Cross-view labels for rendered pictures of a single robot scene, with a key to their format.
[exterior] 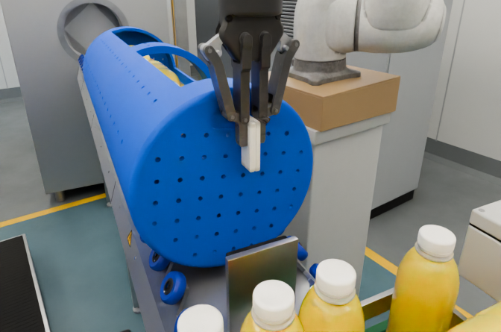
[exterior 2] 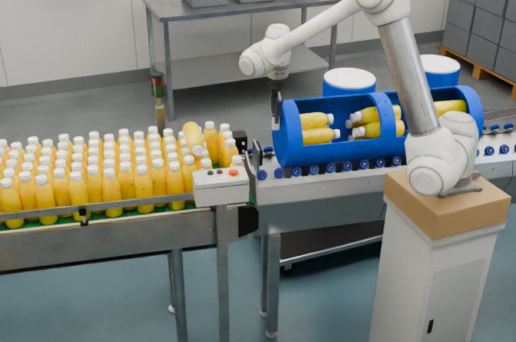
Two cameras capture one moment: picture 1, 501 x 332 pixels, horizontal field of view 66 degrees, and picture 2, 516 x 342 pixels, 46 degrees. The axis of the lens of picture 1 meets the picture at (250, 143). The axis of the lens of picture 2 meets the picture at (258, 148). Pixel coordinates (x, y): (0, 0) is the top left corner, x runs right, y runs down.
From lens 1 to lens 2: 2.55 m
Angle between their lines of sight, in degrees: 90
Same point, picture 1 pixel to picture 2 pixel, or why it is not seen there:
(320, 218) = (385, 260)
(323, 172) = (389, 228)
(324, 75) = not seen: hidden behind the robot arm
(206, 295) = (270, 161)
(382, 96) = (421, 214)
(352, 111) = (401, 201)
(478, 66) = not seen: outside the picture
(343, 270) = (229, 141)
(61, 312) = not seen: hidden behind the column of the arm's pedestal
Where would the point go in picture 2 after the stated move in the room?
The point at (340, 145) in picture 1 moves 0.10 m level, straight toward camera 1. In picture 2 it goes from (401, 223) to (375, 215)
